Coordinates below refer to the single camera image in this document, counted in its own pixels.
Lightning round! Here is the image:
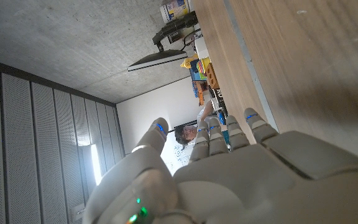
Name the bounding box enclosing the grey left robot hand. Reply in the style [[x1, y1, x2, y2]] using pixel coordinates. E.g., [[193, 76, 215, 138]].
[[82, 107, 358, 224]]

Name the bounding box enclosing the brown wooden block with holes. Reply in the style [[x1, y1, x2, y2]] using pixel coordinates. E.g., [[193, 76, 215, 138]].
[[204, 62, 221, 90]]

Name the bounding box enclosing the orange crate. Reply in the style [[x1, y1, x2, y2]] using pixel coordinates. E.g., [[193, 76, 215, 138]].
[[194, 81, 206, 107]]

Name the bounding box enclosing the whiteboard with writing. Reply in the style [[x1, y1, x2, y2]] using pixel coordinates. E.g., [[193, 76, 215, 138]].
[[160, 119, 199, 175]]

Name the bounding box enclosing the white ceiling sensor box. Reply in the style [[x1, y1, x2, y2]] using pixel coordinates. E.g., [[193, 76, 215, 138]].
[[71, 203, 87, 222]]

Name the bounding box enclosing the colourful stacking toy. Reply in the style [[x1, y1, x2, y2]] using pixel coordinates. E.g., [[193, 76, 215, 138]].
[[180, 53, 200, 70]]

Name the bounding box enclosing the person in white t-shirt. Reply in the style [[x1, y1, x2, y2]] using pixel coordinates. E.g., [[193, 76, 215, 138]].
[[174, 100, 214, 151]]

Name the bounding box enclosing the black computer monitor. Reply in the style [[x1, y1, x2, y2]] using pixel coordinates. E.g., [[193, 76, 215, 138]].
[[127, 11, 199, 73]]

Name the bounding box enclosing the white cylindrical canister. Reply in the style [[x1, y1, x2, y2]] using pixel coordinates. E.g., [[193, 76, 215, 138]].
[[159, 0, 191, 24]]

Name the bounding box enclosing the black box with white letters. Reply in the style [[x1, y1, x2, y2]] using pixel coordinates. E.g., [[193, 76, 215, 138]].
[[211, 88, 230, 114]]

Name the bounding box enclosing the ceiling light strip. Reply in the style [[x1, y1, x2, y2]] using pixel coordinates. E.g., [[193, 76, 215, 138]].
[[89, 144, 104, 187]]

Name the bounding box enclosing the large white cube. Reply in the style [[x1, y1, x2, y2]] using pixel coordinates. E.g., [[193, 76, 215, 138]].
[[194, 37, 209, 60]]

